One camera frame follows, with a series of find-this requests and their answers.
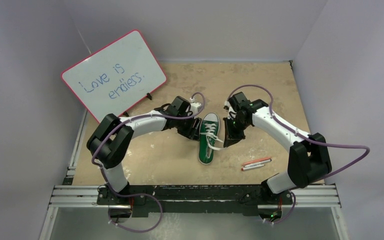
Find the green canvas sneaker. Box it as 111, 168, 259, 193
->
198, 112, 221, 166

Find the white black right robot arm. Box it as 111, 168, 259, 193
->
223, 92, 332, 200

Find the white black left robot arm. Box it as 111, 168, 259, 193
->
86, 96, 205, 197

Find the red white marker pen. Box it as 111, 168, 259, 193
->
241, 159, 272, 171

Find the black whiteboard easel stand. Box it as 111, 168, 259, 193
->
120, 92, 153, 117

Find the orange marker pen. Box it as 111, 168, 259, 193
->
242, 157, 272, 166

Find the pink framed whiteboard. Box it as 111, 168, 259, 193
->
61, 29, 167, 122

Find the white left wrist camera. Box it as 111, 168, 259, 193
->
188, 97, 203, 115

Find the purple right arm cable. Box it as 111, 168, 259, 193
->
226, 84, 371, 226

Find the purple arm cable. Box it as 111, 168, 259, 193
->
90, 92, 207, 234
226, 84, 371, 226

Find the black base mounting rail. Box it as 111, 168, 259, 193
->
96, 184, 293, 220

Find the silver aluminium frame rail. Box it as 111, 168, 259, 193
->
39, 184, 349, 240

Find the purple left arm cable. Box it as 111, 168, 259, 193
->
90, 92, 207, 234

